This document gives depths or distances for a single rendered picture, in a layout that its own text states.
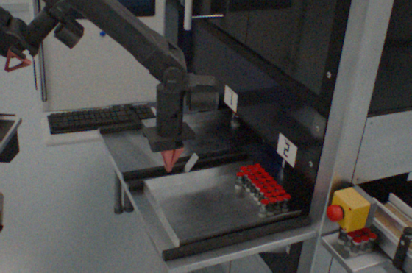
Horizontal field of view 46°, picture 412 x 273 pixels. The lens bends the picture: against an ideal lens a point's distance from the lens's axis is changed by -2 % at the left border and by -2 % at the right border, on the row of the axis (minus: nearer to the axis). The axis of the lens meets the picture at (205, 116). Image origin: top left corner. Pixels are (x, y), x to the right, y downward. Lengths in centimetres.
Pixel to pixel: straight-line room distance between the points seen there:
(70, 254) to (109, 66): 100
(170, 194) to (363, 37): 66
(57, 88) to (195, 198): 82
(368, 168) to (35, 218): 192
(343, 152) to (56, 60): 114
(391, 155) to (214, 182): 49
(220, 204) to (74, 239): 137
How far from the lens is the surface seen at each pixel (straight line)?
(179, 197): 135
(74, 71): 193
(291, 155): 133
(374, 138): 123
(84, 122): 184
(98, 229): 263
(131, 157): 152
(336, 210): 117
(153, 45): 93
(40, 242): 260
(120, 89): 199
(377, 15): 107
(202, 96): 100
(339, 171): 120
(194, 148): 158
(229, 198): 137
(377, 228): 129
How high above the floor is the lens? 168
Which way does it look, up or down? 27 degrees down
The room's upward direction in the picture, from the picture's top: 4 degrees clockwise
